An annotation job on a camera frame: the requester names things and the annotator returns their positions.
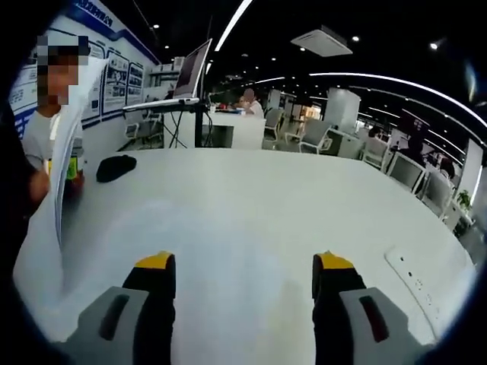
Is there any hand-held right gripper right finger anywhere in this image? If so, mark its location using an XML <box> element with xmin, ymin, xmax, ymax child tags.
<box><xmin>311</xmin><ymin>250</ymin><xmax>437</xmax><ymax>365</ymax></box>

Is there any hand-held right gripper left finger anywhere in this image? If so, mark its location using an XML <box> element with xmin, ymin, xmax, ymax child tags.
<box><xmin>49</xmin><ymin>250</ymin><xmax>177</xmax><ymax>365</ymax></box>

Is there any white printing paper bundle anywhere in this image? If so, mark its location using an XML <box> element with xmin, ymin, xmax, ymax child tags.
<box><xmin>48</xmin><ymin>56</ymin><xmax>109</xmax><ymax>252</ymax></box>

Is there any person's left hand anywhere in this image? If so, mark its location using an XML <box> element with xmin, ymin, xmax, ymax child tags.
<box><xmin>30</xmin><ymin>168</ymin><xmax>53</xmax><ymax>207</ymax></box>

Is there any black pouch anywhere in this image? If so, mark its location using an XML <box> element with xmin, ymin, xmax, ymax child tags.
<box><xmin>95</xmin><ymin>154</ymin><xmax>138</xmax><ymax>183</ymax></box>

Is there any white table outlet cover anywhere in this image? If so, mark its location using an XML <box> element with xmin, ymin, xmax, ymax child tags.
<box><xmin>384</xmin><ymin>246</ymin><xmax>438</xmax><ymax>335</ymax></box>

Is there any white storage shelf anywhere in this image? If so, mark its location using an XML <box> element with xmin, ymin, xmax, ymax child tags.
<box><xmin>148</xmin><ymin>56</ymin><xmax>186</xmax><ymax>100</ymax></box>

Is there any black laptop stand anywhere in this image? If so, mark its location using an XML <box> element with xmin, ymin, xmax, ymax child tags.
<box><xmin>192</xmin><ymin>102</ymin><xmax>209</xmax><ymax>149</ymax></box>

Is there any monitor on stand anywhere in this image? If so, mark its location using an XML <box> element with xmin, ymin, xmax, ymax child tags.
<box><xmin>122</xmin><ymin>37</ymin><xmax>213</xmax><ymax>112</ymax></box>

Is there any white table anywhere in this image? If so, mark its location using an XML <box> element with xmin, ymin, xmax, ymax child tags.
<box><xmin>13</xmin><ymin>147</ymin><xmax>479</xmax><ymax>365</ymax></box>

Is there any green potted plant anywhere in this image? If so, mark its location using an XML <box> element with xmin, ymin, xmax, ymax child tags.
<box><xmin>456</xmin><ymin>189</ymin><xmax>473</xmax><ymax>210</ymax></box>

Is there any white side desk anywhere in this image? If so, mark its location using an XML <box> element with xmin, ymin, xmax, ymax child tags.
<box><xmin>163</xmin><ymin>109</ymin><xmax>267</xmax><ymax>150</ymax></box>

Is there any group of white office chairs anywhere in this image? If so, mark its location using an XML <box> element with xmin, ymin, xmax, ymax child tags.
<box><xmin>123</xmin><ymin>108</ymin><xmax>457</xmax><ymax>225</ymax></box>

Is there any long straight ceiling light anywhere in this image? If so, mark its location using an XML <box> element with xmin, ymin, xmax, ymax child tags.
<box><xmin>215</xmin><ymin>0</ymin><xmax>254</xmax><ymax>52</ymax></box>

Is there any long curved ceiling light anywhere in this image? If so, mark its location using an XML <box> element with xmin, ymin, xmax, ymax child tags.
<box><xmin>310</xmin><ymin>71</ymin><xmax>487</xmax><ymax>126</ymax></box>

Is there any ceiling air conditioner unit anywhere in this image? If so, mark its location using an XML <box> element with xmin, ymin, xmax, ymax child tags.
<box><xmin>291</xmin><ymin>24</ymin><xmax>355</xmax><ymax>58</ymax></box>

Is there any blue white wall poster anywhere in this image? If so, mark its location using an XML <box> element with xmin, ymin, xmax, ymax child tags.
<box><xmin>9</xmin><ymin>0</ymin><xmax>163</xmax><ymax>126</ymax></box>

